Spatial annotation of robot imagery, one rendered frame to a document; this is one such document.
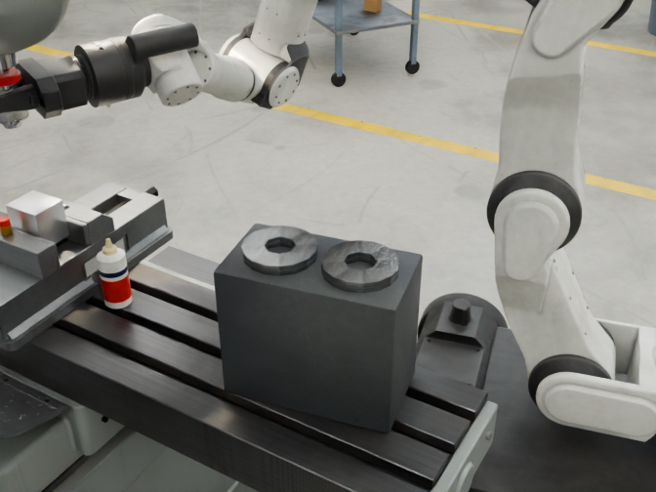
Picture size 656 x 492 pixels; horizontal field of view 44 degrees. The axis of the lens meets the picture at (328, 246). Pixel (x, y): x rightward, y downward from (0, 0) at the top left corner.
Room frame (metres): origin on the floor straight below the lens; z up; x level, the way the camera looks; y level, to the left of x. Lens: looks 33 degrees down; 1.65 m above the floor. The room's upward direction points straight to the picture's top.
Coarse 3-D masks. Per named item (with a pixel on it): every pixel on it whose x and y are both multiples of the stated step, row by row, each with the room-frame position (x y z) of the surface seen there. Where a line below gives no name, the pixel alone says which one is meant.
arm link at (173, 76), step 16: (144, 32) 1.09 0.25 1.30; (160, 32) 1.10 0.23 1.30; (176, 32) 1.11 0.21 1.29; (192, 32) 1.12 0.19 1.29; (128, 48) 1.09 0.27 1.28; (144, 48) 1.07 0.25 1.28; (160, 48) 1.09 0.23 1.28; (176, 48) 1.10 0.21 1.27; (128, 64) 1.07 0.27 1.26; (144, 64) 1.09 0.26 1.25; (160, 64) 1.10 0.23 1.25; (176, 64) 1.11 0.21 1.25; (192, 64) 1.13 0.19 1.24; (128, 80) 1.07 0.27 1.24; (144, 80) 1.08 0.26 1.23; (160, 80) 1.10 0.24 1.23; (176, 80) 1.09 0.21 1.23; (192, 80) 1.10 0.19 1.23; (128, 96) 1.07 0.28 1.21; (160, 96) 1.09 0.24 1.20; (176, 96) 1.10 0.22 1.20; (192, 96) 1.12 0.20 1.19
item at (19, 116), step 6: (18, 84) 1.01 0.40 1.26; (0, 90) 0.99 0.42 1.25; (6, 90) 0.99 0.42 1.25; (0, 114) 0.99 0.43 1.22; (6, 114) 0.99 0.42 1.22; (12, 114) 1.00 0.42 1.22; (18, 114) 1.00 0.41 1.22; (24, 114) 1.01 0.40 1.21; (0, 120) 0.99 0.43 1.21; (6, 120) 0.99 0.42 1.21; (12, 120) 0.99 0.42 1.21; (18, 120) 1.00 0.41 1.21
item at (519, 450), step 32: (448, 320) 1.33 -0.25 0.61; (480, 320) 1.34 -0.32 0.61; (416, 352) 1.27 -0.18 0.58; (448, 352) 1.26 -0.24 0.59; (480, 352) 1.26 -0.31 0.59; (512, 352) 1.28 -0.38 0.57; (480, 384) 1.17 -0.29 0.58; (512, 384) 1.19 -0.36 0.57; (512, 416) 1.10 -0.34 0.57; (544, 416) 1.10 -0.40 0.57; (512, 448) 1.02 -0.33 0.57; (544, 448) 1.02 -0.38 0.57; (576, 448) 1.02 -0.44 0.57; (608, 448) 1.02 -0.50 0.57; (640, 448) 1.02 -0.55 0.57; (480, 480) 0.95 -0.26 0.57; (512, 480) 0.95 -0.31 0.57; (544, 480) 0.95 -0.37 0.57; (576, 480) 0.95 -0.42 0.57; (608, 480) 0.95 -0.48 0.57; (640, 480) 0.95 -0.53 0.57
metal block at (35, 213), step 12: (36, 192) 1.04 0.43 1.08; (12, 204) 1.01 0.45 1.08; (24, 204) 1.01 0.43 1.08; (36, 204) 1.01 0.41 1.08; (48, 204) 1.01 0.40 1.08; (60, 204) 1.01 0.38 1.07; (12, 216) 1.00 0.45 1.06; (24, 216) 0.99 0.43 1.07; (36, 216) 0.98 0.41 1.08; (48, 216) 0.99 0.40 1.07; (60, 216) 1.01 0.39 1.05; (24, 228) 0.99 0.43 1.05; (36, 228) 0.98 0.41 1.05; (48, 228) 0.99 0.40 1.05; (60, 228) 1.01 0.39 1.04; (60, 240) 1.00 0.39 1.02
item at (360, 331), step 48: (240, 240) 0.84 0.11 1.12; (288, 240) 0.82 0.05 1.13; (336, 240) 0.84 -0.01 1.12; (240, 288) 0.76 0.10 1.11; (288, 288) 0.74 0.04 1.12; (336, 288) 0.74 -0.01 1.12; (384, 288) 0.74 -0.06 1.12; (240, 336) 0.76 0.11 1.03; (288, 336) 0.74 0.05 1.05; (336, 336) 0.72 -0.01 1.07; (384, 336) 0.70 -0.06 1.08; (240, 384) 0.76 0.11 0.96; (288, 384) 0.74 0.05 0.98; (336, 384) 0.72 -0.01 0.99; (384, 384) 0.70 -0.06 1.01
